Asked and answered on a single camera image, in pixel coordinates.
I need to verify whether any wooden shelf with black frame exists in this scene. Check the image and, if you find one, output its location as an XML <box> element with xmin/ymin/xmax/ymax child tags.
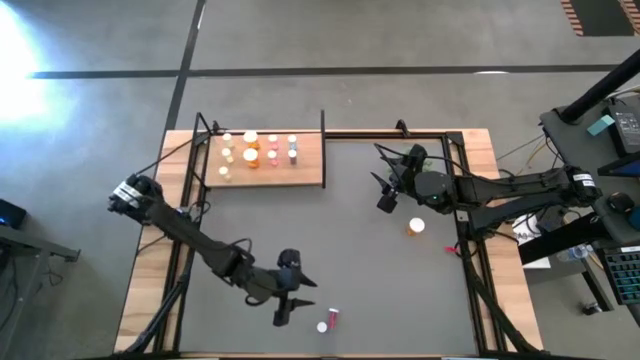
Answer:
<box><xmin>188</xmin><ymin>109</ymin><xmax>328</xmax><ymax>190</ymax></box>

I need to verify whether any teal box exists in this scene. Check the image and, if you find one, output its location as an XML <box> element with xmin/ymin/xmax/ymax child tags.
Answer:
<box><xmin>586</xmin><ymin>114</ymin><xmax>616</xmax><ymax>137</ymax></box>

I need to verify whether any white paper sheet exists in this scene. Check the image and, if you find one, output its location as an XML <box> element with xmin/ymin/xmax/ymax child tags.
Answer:
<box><xmin>512</xmin><ymin>214</ymin><xmax>554</xmax><ymax>271</ymax></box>

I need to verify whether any black computer tower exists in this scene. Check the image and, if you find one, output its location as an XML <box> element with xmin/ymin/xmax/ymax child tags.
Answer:
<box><xmin>0</xmin><ymin>197</ymin><xmax>29</xmax><ymax>231</ymax></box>

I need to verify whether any black pole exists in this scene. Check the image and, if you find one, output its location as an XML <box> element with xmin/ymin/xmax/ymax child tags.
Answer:
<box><xmin>558</xmin><ymin>47</ymin><xmax>640</xmax><ymax>125</ymax></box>

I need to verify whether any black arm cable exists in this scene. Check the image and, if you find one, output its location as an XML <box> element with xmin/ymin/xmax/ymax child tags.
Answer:
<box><xmin>219</xmin><ymin>236</ymin><xmax>255</xmax><ymax>261</ymax></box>
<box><xmin>373</xmin><ymin>142</ymin><xmax>501</xmax><ymax>182</ymax></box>

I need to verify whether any grey table mat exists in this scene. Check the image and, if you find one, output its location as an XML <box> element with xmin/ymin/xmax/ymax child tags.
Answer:
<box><xmin>178</xmin><ymin>137</ymin><xmax>480</xmax><ymax>357</ymax></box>

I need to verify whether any black desk support beam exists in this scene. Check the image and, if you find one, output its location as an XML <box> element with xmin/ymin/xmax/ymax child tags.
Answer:
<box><xmin>517</xmin><ymin>212</ymin><xmax>621</xmax><ymax>266</ymax></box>

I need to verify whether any grey metal desk frame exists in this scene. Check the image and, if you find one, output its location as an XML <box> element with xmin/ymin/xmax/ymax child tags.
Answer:
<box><xmin>0</xmin><ymin>224</ymin><xmax>82</xmax><ymax>360</ymax></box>

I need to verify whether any black backlit keyboard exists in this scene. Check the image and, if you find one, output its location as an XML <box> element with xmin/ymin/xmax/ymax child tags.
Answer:
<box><xmin>602</xmin><ymin>247</ymin><xmax>640</xmax><ymax>306</ymax></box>

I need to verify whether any grey side desk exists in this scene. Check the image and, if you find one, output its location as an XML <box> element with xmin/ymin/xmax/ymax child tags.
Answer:
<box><xmin>538</xmin><ymin>84</ymin><xmax>640</xmax><ymax>246</ymax></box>

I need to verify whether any clear water bottle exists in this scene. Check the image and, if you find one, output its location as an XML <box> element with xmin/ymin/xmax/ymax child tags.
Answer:
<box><xmin>554</xmin><ymin>243</ymin><xmax>599</xmax><ymax>264</ymax></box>

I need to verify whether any black computer mouse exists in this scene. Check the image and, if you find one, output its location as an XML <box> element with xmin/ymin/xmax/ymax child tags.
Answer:
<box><xmin>605</xmin><ymin>191</ymin><xmax>636</xmax><ymax>216</ymax></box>

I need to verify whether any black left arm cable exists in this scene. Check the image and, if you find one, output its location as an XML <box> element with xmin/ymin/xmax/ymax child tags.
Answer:
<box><xmin>219</xmin><ymin>236</ymin><xmax>255</xmax><ymax>261</ymax></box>

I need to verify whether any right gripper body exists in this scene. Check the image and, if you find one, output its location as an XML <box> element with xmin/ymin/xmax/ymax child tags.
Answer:
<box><xmin>397</xmin><ymin>159</ymin><xmax>457</xmax><ymax>215</ymax></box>

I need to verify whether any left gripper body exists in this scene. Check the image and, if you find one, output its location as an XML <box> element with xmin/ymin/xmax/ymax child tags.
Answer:
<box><xmin>268</xmin><ymin>267</ymin><xmax>304</xmax><ymax>302</ymax></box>

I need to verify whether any black aluminium rig frame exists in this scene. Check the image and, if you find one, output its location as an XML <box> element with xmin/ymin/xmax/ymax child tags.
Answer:
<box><xmin>113</xmin><ymin>118</ymin><xmax>549</xmax><ymax>360</ymax></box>

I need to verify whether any black power adapter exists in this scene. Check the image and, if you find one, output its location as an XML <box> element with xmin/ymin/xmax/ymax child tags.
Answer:
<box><xmin>607</xmin><ymin>94</ymin><xmax>640</xmax><ymax>156</ymax></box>

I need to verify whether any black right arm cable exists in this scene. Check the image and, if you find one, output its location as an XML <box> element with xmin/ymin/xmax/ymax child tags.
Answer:
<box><xmin>373</xmin><ymin>142</ymin><xmax>501</xmax><ymax>182</ymax></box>

